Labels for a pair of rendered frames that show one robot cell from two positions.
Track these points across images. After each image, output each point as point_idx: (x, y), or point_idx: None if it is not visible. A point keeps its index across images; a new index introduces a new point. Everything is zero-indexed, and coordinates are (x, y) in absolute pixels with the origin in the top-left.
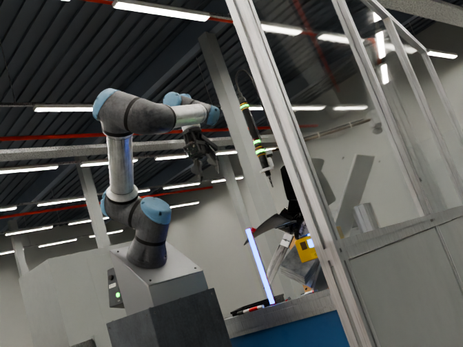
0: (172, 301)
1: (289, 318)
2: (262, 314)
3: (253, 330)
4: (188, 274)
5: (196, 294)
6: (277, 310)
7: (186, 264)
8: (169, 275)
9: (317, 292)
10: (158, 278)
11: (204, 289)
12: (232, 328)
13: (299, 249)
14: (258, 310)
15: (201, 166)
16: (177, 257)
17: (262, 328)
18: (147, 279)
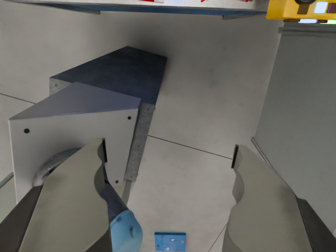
0: (141, 159)
1: (198, 8)
2: (161, 6)
3: (141, 6)
4: (132, 134)
5: (148, 130)
6: (185, 7)
7: (115, 125)
8: (120, 158)
9: (252, 4)
10: (118, 172)
11: (139, 106)
12: (109, 4)
13: (279, 18)
14: (156, 5)
15: (100, 199)
16: (91, 128)
17: (155, 7)
18: (113, 184)
